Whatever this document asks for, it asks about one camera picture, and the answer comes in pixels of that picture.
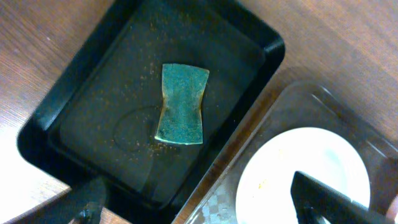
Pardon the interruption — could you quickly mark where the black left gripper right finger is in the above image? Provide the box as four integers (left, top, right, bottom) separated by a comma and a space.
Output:
290, 171, 395, 224

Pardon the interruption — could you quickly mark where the green yellow sponge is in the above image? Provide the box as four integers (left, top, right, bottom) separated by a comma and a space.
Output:
155, 63, 210, 145

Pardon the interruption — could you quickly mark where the white plate with sauce smear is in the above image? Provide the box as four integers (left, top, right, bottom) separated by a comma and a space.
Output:
236, 128, 371, 224

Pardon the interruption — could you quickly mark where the black rectangular tray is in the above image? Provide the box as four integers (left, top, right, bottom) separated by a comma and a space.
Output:
17, 1, 285, 223

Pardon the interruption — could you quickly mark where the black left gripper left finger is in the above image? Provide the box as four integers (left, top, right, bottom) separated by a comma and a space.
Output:
12, 177, 108, 223

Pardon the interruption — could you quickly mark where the brown serving tray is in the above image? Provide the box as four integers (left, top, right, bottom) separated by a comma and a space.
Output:
187, 82, 397, 223

